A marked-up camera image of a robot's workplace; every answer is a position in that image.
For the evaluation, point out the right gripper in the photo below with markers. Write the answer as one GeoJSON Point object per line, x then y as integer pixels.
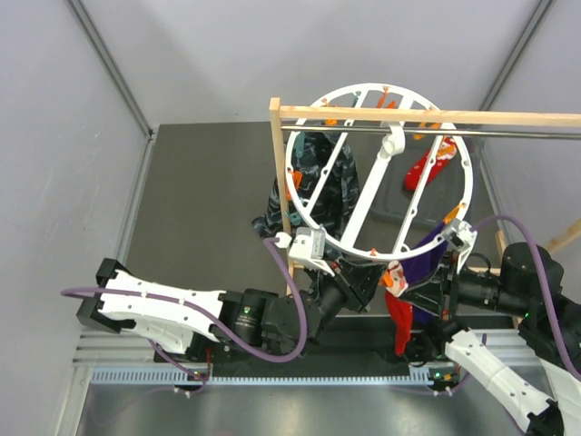
{"type": "Point", "coordinates": [438, 293]}

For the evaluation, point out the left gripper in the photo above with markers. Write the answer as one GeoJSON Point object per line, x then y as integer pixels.
{"type": "Point", "coordinates": [359, 291]}

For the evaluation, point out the purple sock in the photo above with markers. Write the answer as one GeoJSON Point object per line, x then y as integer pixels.
{"type": "Point", "coordinates": [420, 268]}

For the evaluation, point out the red santa sock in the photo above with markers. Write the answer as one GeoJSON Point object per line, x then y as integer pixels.
{"type": "Point", "coordinates": [401, 312]}

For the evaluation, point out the white round clip hanger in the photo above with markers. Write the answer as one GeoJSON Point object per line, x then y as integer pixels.
{"type": "Point", "coordinates": [391, 106]}

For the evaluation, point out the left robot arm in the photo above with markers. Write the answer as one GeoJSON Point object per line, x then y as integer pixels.
{"type": "Point", "coordinates": [263, 324]}

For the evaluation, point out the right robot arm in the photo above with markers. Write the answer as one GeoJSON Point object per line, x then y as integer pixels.
{"type": "Point", "coordinates": [513, 332]}

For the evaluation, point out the clear plastic bin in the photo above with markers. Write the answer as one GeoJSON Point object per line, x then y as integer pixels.
{"type": "Point", "coordinates": [381, 227]}

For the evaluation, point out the dark patterned cloth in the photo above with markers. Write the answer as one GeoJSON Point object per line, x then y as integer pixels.
{"type": "Point", "coordinates": [338, 197]}

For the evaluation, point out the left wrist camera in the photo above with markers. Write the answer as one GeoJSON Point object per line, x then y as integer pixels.
{"type": "Point", "coordinates": [306, 248]}

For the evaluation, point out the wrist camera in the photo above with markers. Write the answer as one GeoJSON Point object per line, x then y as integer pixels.
{"type": "Point", "coordinates": [306, 248]}
{"type": "Point", "coordinates": [463, 238]}

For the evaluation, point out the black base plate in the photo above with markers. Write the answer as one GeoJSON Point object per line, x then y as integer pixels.
{"type": "Point", "coordinates": [354, 345]}

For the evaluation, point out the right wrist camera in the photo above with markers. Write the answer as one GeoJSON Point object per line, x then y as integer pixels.
{"type": "Point", "coordinates": [463, 238]}

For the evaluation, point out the wooden rack frame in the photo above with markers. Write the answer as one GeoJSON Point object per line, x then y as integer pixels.
{"type": "Point", "coordinates": [485, 121]}

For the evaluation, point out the grey cable duct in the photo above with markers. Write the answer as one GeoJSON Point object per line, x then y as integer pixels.
{"type": "Point", "coordinates": [424, 376]}

